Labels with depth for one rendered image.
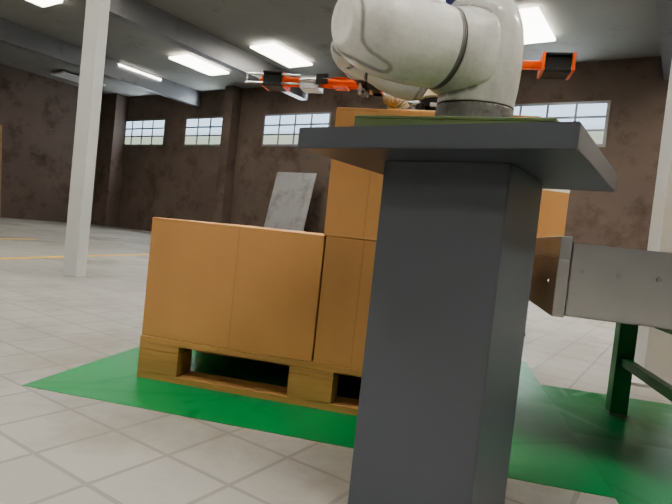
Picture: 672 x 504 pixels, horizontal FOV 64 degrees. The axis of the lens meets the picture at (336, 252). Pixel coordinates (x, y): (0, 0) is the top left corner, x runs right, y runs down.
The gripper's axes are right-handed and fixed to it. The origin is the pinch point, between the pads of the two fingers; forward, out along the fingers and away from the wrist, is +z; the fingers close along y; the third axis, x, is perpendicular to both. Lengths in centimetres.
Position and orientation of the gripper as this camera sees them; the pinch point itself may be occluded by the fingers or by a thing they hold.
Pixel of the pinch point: (368, 84)
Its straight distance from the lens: 192.5
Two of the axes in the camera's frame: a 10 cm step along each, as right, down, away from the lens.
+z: 2.1, -0.3, 9.8
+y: -1.1, 9.9, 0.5
